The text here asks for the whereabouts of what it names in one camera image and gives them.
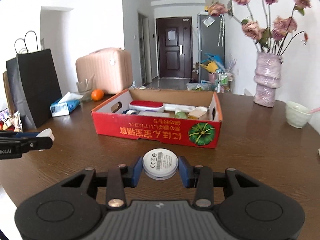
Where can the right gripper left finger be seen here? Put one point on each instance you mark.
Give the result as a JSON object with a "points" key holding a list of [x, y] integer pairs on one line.
{"points": [[69, 208]]}

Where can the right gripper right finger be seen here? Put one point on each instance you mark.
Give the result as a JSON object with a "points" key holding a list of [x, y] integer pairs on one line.
{"points": [[242, 205]]}

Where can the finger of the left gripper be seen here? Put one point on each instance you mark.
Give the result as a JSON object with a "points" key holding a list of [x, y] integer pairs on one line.
{"points": [[12, 134], [26, 144]]}

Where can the white round disc device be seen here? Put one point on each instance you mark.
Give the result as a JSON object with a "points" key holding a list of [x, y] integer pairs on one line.
{"points": [[160, 164]]}

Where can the blue purple round lid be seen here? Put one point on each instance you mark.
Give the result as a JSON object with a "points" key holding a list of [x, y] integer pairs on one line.
{"points": [[130, 112]]}

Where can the green spray bottle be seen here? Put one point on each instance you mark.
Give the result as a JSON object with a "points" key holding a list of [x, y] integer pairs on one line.
{"points": [[180, 114]]}

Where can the red white lint brush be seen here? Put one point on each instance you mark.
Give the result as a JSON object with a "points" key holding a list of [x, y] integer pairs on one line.
{"points": [[141, 105]]}

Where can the white plastic bottle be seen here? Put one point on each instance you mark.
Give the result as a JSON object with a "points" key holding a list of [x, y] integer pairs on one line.
{"points": [[154, 114]]}

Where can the white ribbed cap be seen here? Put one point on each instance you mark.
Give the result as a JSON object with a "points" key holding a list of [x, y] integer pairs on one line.
{"points": [[45, 139]]}

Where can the red snack packages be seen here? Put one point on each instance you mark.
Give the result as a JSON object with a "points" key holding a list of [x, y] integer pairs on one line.
{"points": [[10, 122]]}

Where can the blue tissue box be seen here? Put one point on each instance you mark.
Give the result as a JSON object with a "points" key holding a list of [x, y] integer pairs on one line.
{"points": [[66, 104]]}

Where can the brown paper bag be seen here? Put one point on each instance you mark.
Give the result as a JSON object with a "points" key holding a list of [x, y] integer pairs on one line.
{"points": [[8, 94]]}

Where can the black paper bag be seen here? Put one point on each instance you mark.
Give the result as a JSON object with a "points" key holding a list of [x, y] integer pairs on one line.
{"points": [[33, 85]]}

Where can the clear glass cup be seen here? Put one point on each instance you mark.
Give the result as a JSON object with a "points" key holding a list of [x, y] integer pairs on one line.
{"points": [[85, 89]]}

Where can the red cardboard box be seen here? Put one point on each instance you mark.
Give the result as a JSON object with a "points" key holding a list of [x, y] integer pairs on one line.
{"points": [[109, 118]]}

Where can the orange fruit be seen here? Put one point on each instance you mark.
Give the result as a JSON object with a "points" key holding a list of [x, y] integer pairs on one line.
{"points": [[97, 94]]}

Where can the pale green bowl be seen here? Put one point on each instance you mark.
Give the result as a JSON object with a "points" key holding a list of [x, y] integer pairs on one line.
{"points": [[296, 114]]}

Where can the pink suitcase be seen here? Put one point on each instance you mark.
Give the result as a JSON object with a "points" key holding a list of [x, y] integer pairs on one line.
{"points": [[110, 67]]}

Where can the pink ceramic vase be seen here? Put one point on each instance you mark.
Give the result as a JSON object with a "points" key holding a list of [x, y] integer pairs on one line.
{"points": [[267, 76]]}

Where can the dried pink roses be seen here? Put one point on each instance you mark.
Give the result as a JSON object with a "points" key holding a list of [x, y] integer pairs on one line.
{"points": [[271, 38]]}

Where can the dark brown door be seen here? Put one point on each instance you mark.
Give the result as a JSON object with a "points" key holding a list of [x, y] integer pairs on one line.
{"points": [[174, 47]]}

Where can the grey refrigerator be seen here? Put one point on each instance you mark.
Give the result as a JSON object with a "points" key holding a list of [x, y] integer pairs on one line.
{"points": [[211, 39]]}

